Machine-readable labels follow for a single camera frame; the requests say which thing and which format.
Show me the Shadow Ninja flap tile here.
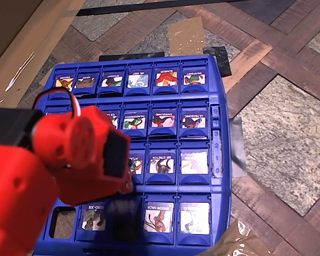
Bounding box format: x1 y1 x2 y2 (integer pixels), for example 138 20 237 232
143 196 177 245

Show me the Sir Stretch flap tile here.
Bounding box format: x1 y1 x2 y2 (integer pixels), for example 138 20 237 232
145 142 178 185

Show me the faded card flap tile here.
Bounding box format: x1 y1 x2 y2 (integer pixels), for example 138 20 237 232
177 196 212 246
178 141 211 185

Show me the black tape patch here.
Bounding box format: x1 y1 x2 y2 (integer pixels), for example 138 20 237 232
202 46 233 77
98 51 165 62

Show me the blue character flap tile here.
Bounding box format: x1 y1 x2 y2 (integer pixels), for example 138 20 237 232
106 197 143 242
95 105 121 130
53 68 77 100
76 68 101 97
97 65 125 97
121 103 150 139
180 61 209 94

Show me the red black white servo wire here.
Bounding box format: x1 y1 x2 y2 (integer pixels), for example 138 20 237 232
33 86 82 118

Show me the crumpled clear tape sheet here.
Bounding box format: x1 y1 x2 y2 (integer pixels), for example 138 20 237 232
202 218 274 256

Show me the brown cardboard box wall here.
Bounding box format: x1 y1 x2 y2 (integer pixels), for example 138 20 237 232
0 0 87 109

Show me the Mr Mist flap tile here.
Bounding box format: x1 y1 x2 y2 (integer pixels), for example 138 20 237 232
124 63 152 96

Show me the long black tape strip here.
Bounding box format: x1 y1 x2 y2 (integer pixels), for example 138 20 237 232
76 0 254 17

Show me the blue plastic game board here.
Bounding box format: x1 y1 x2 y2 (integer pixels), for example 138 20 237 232
31 54 233 256

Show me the tan packing tape patch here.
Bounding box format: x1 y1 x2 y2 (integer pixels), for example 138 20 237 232
167 16 205 57

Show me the Atlas flap tile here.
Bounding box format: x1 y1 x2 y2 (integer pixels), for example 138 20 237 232
127 143 146 185

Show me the Ultrasonic flap tile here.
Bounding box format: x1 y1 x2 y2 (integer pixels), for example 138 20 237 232
179 101 209 139

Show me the Safeguard flap tile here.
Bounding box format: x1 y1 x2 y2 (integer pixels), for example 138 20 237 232
148 102 179 139

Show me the Robo-Joe flap tile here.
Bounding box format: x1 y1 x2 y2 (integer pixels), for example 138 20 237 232
76 204 108 242

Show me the Rumbler flap tile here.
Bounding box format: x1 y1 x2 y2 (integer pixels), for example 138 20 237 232
152 62 180 95

